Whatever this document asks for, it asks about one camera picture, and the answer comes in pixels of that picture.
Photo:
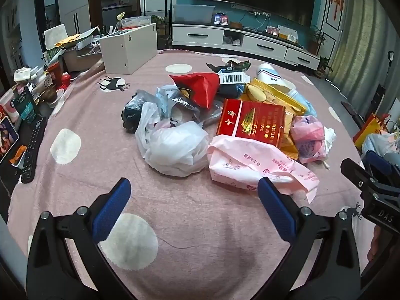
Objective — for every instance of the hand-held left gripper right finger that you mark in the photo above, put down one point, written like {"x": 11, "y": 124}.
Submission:
{"x": 276, "y": 209}

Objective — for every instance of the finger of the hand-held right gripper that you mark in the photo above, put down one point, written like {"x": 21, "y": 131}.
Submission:
{"x": 378, "y": 162}
{"x": 354, "y": 173}

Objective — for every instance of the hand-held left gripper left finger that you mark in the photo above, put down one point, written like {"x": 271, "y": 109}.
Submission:
{"x": 112, "y": 206}

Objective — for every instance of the pink printed plastic bag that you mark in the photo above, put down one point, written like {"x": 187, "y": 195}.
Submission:
{"x": 250, "y": 162}

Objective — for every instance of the small pink plastic bag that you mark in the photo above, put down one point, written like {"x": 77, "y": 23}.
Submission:
{"x": 307, "y": 137}

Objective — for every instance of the yellow chip bag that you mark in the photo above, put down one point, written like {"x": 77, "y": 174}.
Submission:
{"x": 268, "y": 95}

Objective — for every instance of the clear plastic wrapper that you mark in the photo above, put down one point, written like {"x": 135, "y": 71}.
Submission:
{"x": 187, "y": 109}

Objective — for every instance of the red snack bag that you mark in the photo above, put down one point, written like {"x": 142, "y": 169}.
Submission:
{"x": 200, "y": 87}

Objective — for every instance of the green wafer packet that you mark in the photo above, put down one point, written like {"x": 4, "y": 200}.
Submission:
{"x": 231, "y": 65}

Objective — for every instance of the pale bulging plastic bag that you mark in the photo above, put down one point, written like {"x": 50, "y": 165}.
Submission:
{"x": 381, "y": 142}

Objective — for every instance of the orange shopping bag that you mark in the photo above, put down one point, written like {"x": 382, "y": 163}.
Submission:
{"x": 370, "y": 129}

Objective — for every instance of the white tissue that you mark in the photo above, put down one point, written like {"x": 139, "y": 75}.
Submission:
{"x": 329, "y": 140}

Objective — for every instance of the dark floor mat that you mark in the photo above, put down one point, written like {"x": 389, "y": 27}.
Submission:
{"x": 351, "y": 111}

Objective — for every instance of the black tower speaker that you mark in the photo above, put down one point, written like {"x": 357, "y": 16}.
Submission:
{"x": 378, "y": 100}

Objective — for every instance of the pink white-dotted blanket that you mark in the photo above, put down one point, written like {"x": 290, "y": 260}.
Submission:
{"x": 187, "y": 212}

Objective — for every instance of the white plastic bag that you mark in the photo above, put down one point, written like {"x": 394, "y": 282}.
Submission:
{"x": 175, "y": 147}

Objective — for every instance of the red cigarette carton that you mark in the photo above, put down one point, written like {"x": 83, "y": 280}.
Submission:
{"x": 250, "y": 122}

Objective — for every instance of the black remote control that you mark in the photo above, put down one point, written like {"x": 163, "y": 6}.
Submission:
{"x": 32, "y": 150}

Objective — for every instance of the dark grey plastic bag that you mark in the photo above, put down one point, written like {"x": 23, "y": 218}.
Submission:
{"x": 134, "y": 109}

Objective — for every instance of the black floor lamp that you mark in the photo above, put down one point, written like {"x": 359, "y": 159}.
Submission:
{"x": 390, "y": 56}

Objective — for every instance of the orange small item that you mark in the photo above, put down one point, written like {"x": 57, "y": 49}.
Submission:
{"x": 18, "y": 154}

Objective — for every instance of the small potted plant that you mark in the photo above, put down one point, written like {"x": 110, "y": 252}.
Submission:
{"x": 323, "y": 67}

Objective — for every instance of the tablet with picture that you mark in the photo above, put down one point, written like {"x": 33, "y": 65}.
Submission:
{"x": 7, "y": 137}

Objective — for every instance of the striped window curtain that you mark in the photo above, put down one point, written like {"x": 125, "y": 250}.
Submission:
{"x": 362, "y": 37}

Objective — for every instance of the green box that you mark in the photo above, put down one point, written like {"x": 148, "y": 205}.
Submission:
{"x": 28, "y": 109}

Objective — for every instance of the white paper cup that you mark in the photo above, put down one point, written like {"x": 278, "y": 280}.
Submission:
{"x": 270, "y": 73}

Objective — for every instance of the small red bottle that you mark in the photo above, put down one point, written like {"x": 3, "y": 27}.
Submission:
{"x": 65, "y": 81}

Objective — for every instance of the tall potted plant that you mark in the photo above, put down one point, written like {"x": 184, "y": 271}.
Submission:
{"x": 316, "y": 42}

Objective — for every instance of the dark blue packet white label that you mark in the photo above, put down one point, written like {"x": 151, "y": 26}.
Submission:
{"x": 232, "y": 78}

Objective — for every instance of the pink white cup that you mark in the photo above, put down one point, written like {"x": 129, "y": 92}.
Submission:
{"x": 9, "y": 106}

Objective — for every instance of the red container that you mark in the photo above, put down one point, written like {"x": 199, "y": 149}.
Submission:
{"x": 53, "y": 73}

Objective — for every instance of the open cardboard box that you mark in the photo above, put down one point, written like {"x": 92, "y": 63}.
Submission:
{"x": 81, "y": 56}

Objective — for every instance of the white desk calendar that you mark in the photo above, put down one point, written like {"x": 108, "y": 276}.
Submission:
{"x": 287, "y": 32}

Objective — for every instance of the white cardboard box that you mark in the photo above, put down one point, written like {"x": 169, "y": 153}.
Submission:
{"x": 131, "y": 50}

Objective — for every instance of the white lidded cup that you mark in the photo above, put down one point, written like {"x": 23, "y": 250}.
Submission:
{"x": 22, "y": 75}

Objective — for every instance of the yellow cloth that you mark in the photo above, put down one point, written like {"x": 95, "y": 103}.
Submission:
{"x": 67, "y": 40}

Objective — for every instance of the glass fish tank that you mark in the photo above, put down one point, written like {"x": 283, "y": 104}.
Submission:
{"x": 162, "y": 34}

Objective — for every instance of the clear food container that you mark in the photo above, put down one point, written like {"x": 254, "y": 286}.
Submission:
{"x": 134, "y": 22}

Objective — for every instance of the small wooden box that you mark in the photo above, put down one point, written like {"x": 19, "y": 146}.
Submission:
{"x": 236, "y": 25}

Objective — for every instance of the white television cabinet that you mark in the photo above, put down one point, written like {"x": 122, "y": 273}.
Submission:
{"x": 200, "y": 36}

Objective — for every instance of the small blue red box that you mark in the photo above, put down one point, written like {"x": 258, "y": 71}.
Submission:
{"x": 221, "y": 19}

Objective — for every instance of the white wardrobe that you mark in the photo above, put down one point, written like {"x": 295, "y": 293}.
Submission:
{"x": 75, "y": 3}

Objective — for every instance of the clear plastic storage bin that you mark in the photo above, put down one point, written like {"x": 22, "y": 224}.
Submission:
{"x": 193, "y": 14}

